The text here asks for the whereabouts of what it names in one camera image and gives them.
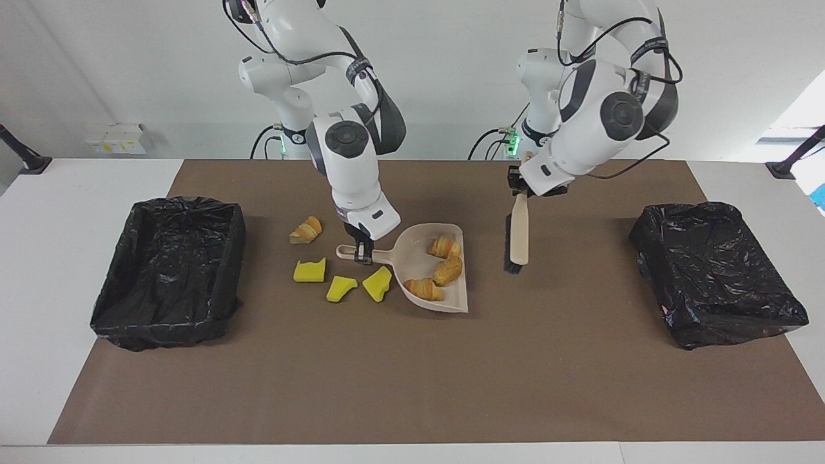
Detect yellow sponge piece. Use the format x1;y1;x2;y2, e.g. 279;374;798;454
293;257;327;284
326;276;358;303
362;266;393;303

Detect beige hand brush black bristles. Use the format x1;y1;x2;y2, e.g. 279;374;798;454
503;151;531;275

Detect beige plastic dustpan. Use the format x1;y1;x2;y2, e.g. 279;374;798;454
336;223;469;314

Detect pale cream bread piece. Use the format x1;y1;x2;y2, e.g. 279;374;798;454
404;278;444;302

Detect brown oval bread roll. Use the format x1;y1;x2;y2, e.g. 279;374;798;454
432;256;463;287

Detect bin with black bag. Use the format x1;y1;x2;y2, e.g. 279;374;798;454
628;202;810;351
90;197;247;352

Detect brown table mat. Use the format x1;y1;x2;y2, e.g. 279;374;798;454
47;159;825;445

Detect black stand foot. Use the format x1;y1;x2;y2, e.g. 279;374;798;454
0;124;52;176
765;126;825;180

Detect black base power cable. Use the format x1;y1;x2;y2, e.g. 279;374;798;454
249;124;285;160
465;126;516;160

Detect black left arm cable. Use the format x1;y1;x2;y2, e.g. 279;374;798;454
554;0;684;181

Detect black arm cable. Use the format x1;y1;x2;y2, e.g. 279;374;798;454
554;0;684;181
222;0;389;124

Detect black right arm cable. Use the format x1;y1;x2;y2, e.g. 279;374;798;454
222;0;389;124

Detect white wall outlet box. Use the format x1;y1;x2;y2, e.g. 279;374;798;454
85;124;148;155

